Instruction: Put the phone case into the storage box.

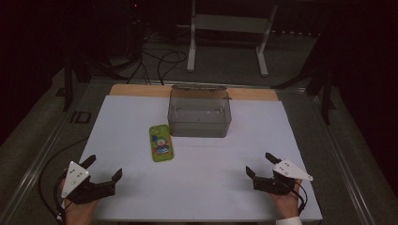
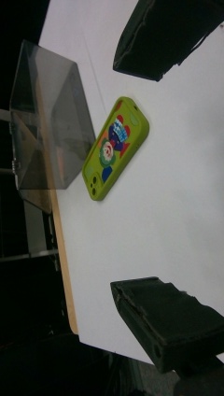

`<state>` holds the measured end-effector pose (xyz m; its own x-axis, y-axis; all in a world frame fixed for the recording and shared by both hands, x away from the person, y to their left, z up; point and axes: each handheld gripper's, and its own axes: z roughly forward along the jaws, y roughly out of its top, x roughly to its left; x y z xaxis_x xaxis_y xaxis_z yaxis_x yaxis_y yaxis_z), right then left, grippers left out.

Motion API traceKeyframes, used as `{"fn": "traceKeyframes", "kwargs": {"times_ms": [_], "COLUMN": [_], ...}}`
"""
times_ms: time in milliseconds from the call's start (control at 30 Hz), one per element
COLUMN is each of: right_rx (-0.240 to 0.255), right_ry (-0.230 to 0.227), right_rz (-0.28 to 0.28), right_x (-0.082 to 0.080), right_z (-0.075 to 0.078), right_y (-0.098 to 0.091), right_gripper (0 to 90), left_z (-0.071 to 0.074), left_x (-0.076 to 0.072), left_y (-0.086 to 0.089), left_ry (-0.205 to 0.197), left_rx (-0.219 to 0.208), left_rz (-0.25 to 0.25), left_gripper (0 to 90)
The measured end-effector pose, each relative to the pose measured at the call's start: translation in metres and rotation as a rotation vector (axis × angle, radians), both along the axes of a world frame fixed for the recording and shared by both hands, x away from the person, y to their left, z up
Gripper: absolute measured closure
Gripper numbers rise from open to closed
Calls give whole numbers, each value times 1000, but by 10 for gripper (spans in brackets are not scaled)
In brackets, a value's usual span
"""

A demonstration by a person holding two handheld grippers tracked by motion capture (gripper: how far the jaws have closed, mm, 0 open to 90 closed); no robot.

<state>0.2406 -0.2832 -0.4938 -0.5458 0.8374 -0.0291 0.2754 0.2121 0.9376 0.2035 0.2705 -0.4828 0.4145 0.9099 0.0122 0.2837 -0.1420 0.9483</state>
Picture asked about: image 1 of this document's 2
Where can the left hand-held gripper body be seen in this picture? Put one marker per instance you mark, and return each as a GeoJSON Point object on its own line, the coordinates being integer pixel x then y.
{"type": "Point", "coordinates": [94, 190]}

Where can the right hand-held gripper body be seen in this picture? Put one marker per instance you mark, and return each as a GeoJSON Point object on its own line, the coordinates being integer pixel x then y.
{"type": "Point", "coordinates": [278, 181]}

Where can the green cartoon phone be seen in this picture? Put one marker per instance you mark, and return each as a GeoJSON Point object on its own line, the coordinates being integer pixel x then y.
{"type": "Point", "coordinates": [160, 143]}

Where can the clear plastic container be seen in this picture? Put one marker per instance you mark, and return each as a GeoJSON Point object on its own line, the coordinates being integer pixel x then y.
{"type": "Point", "coordinates": [199, 118]}

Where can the person's right hand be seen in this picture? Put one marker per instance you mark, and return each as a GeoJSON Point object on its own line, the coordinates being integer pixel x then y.
{"type": "Point", "coordinates": [286, 204]}

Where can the person's left hand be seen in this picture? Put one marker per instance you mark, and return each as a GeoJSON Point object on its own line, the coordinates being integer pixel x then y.
{"type": "Point", "coordinates": [79, 212]}

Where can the white table mat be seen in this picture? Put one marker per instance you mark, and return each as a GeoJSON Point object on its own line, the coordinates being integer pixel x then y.
{"type": "Point", "coordinates": [203, 178]}

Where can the black stand leg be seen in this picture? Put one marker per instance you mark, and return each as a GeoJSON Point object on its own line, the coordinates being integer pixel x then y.
{"type": "Point", "coordinates": [326, 97]}
{"type": "Point", "coordinates": [67, 84]}

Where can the white metal stand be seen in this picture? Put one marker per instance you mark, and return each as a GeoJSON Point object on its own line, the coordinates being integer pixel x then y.
{"type": "Point", "coordinates": [230, 23]}

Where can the black square floor frame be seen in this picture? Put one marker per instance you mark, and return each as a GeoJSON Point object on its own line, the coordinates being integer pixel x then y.
{"type": "Point", "coordinates": [80, 117]}

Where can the metal floor rail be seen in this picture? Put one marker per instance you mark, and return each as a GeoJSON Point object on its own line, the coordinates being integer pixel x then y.
{"type": "Point", "coordinates": [341, 162]}
{"type": "Point", "coordinates": [34, 168]}

